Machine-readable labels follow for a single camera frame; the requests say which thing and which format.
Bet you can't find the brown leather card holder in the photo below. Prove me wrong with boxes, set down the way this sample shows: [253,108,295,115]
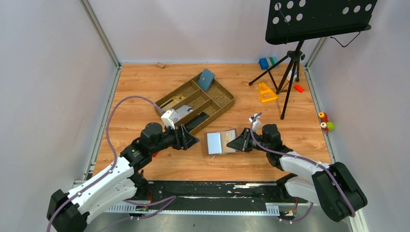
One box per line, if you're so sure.
[205,129,237,156]

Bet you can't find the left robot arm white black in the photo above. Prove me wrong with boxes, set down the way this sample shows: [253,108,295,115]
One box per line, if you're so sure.
[46,123,199,232]

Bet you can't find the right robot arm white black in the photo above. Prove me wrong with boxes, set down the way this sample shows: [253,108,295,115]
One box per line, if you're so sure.
[227,124,368,222]

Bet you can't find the black card in basket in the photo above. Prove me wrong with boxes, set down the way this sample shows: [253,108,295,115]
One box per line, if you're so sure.
[185,112,209,132]

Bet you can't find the silver grey card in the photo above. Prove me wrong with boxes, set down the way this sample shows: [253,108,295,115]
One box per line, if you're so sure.
[174,104,193,123]

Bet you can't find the gold credit card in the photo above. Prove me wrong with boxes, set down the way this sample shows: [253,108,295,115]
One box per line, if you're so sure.
[160,94,185,111]

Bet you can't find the blue leather card holder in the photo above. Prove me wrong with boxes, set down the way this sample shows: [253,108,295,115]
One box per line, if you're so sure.
[197,69,215,91]

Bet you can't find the woven divided basket tray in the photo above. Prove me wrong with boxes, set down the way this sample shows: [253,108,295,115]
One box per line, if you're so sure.
[156,74,235,134]

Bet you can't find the yellow triangular toy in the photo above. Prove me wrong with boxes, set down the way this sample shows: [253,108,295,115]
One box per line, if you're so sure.
[258,82,278,103]

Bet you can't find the small red block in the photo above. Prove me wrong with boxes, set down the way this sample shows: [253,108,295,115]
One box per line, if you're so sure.
[294,85,305,93]

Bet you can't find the orange green toy pieces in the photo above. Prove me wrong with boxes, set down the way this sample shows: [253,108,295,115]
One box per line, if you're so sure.
[318,112,335,132]

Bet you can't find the small cardboard piece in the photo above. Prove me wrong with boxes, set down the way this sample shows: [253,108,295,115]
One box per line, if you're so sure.
[156,62,165,69]

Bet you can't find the blue green white blocks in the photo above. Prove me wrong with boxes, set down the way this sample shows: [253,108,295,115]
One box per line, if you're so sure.
[258,57,278,70]

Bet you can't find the black music stand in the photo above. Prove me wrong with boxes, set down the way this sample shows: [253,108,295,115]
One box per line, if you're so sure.
[262,0,377,119]

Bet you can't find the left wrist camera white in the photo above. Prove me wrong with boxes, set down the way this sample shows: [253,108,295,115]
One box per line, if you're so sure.
[161,109,176,130]

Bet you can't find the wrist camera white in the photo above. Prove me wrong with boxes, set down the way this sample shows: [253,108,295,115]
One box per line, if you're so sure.
[249,114,261,132]
[161,109,176,130]

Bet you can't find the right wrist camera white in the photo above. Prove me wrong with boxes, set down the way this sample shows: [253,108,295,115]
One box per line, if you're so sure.
[249,114,261,132]

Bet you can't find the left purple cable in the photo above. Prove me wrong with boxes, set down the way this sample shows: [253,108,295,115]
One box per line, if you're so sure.
[46,95,177,232]

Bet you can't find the white cable duct rail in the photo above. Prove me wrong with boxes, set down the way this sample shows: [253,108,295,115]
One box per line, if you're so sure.
[105,203,280,217]

